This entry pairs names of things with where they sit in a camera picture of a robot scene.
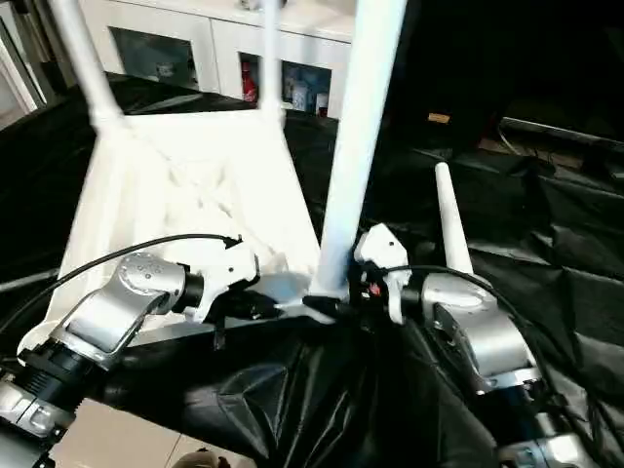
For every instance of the white plastic table top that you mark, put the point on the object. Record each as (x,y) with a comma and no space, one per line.
(195,185)

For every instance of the white plastic table leg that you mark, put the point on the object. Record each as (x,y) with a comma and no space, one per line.
(271,58)
(451,224)
(359,146)
(86,58)

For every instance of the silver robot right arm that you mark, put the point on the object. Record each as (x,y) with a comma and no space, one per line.
(478,331)

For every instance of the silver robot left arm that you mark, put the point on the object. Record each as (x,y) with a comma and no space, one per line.
(117,312)

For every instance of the black mat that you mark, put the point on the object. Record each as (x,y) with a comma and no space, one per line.
(312,400)

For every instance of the black robot left foot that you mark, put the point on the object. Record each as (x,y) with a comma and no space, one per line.
(200,459)

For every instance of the dark grey bar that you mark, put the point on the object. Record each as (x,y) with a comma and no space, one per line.
(561,129)

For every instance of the white glass-door cabinet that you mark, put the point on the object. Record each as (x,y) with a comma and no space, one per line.
(195,39)

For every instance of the shiny silver ornament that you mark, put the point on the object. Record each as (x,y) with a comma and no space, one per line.
(255,3)

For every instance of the grey metal rack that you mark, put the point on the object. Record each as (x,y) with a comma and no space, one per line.
(29,44)

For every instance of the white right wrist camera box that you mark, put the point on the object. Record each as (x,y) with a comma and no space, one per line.
(382,249)

